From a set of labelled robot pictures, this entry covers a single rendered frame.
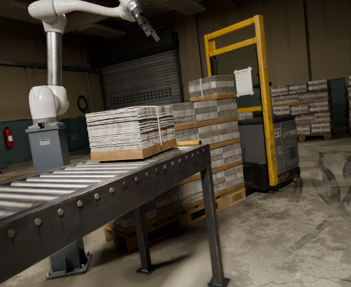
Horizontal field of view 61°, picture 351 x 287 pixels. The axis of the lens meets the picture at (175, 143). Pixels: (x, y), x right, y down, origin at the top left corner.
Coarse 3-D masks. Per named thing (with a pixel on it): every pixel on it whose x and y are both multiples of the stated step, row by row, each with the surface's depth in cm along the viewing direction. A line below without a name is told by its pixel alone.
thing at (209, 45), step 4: (204, 36) 350; (208, 40) 354; (212, 40) 352; (208, 44) 348; (212, 44) 353; (208, 48) 348; (212, 48) 354; (208, 52) 349; (208, 56) 350; (208, 60) 351; (212, 60) 349; (208, 64) 352; (212, 64) 350; (208, 68) 353; (212, 68) 351; (216, 68) 354; (208, 72) 354; (212, 72) 352; (216, 72) 353
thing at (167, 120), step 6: (162, 108) 150; (168, 108) 156; (162, 114) 150; (168, 114) 155; (162, 120) 149; (168, 120) 155; (162, 126) 149; (168, 126) 155; (162, 132) 149; (168, 132) 156; (174, 132) 163; (162, 138) 149; (168, 138) 154
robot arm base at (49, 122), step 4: (36, 120) 191; (40, 120) 191; (44, 120) 191; (48, 120) 192; (52, 120) 194; (56, 120) 198; (36, 124) 191; (40, 124) 190; (44, 124) 190; (48, 124) 191; (52, 124) 191; (56, 124) 192; (60, 124) 203; (28, 128) 189; (32, 128) 189
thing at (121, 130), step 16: (112, 112) 132; (128, 112) 129; (144, 112) 133; (96, 128) 137; (112, 128) 135; (128, 128) 131; (144, 128) 132; (96, 144) 139; (112, 144) 135; (128, 144) 132; (144, 144) 132
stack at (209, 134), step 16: (192, 128) 265; (208, 128) 274; (224, 176) 288; (176, 192) 248; (192, 192) 259; (144, 208) 227; (160, 208) 236; (176, 208) 248; (192, 208) 259; (224, 208) 287; (128, 224) 217; (160, 224) 237; (128, 240) 217
